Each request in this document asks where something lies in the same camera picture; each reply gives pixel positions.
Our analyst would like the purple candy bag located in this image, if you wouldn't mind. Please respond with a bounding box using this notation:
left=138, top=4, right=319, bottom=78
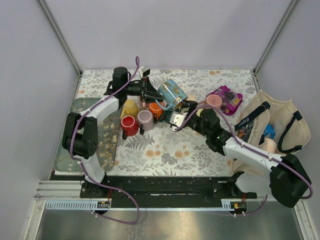
left=213, top=85, right=243, bottom=116

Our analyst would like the dark teal mug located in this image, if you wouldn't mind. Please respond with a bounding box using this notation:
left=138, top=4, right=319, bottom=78
left=158, top=110, right=172, bottom=124

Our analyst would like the blue floral mug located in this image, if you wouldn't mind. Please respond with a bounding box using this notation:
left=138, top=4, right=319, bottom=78
left=155, top=79, right=188, bottom=111

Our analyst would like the lilac mug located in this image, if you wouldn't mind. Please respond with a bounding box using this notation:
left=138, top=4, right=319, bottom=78
left=137, top=110, right=154, bottom=135

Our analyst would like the cream canvas tote bag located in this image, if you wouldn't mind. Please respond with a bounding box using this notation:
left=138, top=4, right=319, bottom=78
left=230, top=89, right=312, bottom=176

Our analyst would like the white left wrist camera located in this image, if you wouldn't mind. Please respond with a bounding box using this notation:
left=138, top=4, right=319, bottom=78
left=139, top=66, right=150, bottom=78

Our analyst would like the blue packet inside bag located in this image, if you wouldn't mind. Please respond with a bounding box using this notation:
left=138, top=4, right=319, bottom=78
left=263, top=123, right=276, bottom=139

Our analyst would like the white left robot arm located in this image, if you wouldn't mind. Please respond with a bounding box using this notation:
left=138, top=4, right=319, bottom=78
left=62, top=66, right=164, bottom=198

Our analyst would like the yellow mug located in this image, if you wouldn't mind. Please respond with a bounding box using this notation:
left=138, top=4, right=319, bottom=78
left=120, top=99, right=139, bottom=119

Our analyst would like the white cable duct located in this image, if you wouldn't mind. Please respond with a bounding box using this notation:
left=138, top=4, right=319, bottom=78
left=46, top=200, right=111, bottom=211

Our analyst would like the pink mug inside bag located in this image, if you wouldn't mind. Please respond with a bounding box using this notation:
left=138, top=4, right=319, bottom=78
left=258, top=138, right=277, bottom=154

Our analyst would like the red mug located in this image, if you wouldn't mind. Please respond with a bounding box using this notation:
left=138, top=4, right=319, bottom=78
left=120, top=115, right=139, bottom=140

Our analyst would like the pink floral mug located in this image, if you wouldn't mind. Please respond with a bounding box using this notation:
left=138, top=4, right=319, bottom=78
left=198, top=94, right=223, bottom=110

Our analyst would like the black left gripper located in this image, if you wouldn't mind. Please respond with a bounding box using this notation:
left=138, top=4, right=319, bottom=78
left=124, top=77, right=164, bottom=104

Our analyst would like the orange mug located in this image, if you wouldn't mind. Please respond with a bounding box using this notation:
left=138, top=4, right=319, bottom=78
left=149, top=102, right=164, bottom=120

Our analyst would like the light green faceted mug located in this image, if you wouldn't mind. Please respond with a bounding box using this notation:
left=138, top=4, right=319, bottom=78
left=196, top=109, right=203, bottom=117

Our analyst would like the cream floral mug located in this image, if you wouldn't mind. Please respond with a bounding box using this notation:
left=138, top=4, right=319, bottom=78
left=186, top=94, right=197, bottom=102

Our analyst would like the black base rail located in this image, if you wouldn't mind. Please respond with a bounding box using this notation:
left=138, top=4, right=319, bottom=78
left=79, top=176, right=258, bottom=200

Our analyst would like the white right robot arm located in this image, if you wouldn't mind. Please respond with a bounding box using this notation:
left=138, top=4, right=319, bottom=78
left=169, top=105, right=314, bottom=208

